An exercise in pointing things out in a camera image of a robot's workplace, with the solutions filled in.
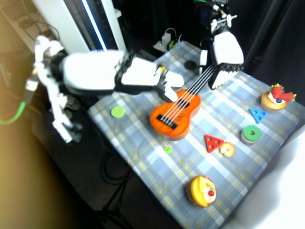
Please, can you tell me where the white robot body column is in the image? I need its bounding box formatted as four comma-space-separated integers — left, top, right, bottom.
30, 0, 127, 56

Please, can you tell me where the white and green plug device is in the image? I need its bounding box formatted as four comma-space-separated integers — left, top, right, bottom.
153, 28, 182, 51

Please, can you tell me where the blue plaid tablecloth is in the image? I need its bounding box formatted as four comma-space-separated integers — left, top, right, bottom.
87, 41, 300, 229

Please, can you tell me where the toy cupcake with yellow fruit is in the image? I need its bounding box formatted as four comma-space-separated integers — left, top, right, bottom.
186, 176, 217, 208

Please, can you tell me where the dark brown disc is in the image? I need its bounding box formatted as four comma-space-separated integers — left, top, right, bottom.
184, 60, 197, 71

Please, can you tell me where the orange toy ukulele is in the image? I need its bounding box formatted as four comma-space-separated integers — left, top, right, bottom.
149, 63, 219, 141

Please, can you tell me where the blue triangle block with holes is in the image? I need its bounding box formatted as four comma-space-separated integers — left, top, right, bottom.
249, 107, 268, 124

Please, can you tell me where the round tan toy biscuit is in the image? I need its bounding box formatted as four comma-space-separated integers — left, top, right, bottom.
219, 141, 236, 158

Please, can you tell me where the toy cupcake with strawberries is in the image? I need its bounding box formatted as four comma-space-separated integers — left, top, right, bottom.
260, 83, 297, 113

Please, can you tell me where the red triangle block with holes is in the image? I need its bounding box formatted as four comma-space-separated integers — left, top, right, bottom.
204, 134, 225, 154

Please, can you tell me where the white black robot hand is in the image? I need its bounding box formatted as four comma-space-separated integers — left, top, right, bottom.
61, 50, 185, 104
199, 31, 245, 91

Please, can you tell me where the green cable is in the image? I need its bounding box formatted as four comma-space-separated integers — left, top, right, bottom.
0, 101, 27, 126

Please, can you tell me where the black backdrop curtain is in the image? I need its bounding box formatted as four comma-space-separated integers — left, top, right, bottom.
114, 0, 305, 105

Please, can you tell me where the white rounded cover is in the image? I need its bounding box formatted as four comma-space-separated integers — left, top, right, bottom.
220, 124, 305, 229

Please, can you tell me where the large green disc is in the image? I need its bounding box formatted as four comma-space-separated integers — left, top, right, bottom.
110, 105, 126, 118

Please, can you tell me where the stack of coloured rings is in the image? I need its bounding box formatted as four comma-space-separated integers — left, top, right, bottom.
240, 125, 262, 146

